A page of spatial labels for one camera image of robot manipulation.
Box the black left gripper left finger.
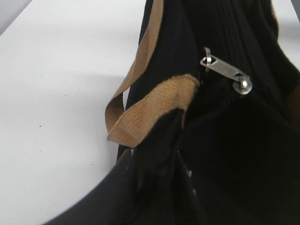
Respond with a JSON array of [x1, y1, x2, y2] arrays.
[[47, 150, 188, 225]]

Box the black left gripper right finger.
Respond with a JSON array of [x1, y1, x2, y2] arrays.
[[178, 151, 225, 225]]

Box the black canvas tote bag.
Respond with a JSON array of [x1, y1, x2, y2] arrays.
[[105, 0, 300, 225]]

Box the silver metal zipper pull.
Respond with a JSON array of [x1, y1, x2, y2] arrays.
[[200, 47, 253, 95]]

